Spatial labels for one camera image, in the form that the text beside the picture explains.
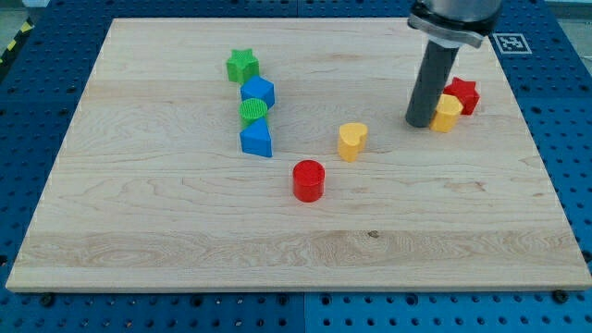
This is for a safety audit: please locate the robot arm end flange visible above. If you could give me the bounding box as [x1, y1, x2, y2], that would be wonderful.
[407, 0, 502, 49]

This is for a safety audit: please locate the yellow heart block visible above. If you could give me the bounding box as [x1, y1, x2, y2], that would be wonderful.
[338, 122, 368, 162]

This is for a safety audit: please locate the red cylinder block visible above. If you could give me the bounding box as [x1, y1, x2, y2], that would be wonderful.
[292, 160, 326, 203]

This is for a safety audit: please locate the blue triangle block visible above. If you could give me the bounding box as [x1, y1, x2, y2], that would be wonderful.
[240, 117, 273, 157]

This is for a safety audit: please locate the wooden board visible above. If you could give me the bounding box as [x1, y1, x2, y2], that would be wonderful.
[6, 18, 591, 292]

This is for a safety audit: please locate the green cylinder block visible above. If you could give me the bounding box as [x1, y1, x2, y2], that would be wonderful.
[238, 98, 268, 130]

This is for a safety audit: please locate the blue cube block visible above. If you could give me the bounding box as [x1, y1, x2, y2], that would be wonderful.
[240, 76, 276, 108]

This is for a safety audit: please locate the green star block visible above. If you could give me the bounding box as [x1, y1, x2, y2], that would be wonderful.
[226, 48, 260, 84]

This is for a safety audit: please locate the yellow hexagon block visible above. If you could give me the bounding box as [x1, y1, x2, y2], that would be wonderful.
[429, 93, 463, 132]

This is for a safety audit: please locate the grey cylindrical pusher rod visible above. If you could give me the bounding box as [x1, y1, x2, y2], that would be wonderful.
[405, 41, 459, 128]

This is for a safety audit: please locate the red star block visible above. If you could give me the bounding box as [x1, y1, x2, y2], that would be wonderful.
[443, 77, 480, 116]

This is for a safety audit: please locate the white fiducial marker tag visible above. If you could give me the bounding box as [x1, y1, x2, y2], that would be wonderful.
[492, 32, 532, 55]

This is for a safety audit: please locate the black bolt left front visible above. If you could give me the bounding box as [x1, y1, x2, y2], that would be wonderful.
[39, 293, 55, 307]

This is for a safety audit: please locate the black bolt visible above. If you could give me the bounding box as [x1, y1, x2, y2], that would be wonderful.
[551, 290, 569, 304]
[39, 293, 55, 307]

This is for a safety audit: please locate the black bolt right front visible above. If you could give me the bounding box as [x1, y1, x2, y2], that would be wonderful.
[551, 290, 569, 304]

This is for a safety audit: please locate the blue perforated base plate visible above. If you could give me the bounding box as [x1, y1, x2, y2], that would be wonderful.
[1, 1, 591, 332]

